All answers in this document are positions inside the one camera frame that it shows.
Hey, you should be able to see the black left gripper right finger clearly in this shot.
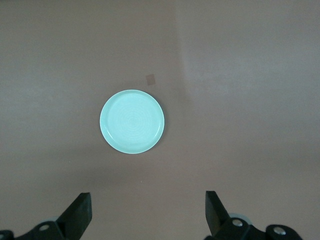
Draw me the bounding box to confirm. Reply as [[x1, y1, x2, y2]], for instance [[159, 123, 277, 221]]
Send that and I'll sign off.
[[203, 191, 270, 240]]

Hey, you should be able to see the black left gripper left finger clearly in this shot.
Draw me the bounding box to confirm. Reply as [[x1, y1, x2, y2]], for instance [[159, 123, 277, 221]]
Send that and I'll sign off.
[[14, 192, 92, 240]]

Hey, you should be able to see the pale green round plate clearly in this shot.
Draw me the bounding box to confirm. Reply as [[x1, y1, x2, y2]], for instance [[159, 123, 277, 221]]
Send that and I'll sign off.
[[99, 89, 166, 155]]

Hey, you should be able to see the small brown square tape patch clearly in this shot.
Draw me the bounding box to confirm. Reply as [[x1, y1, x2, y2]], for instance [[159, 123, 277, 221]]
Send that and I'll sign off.
[[145, 74, 158, 86]]

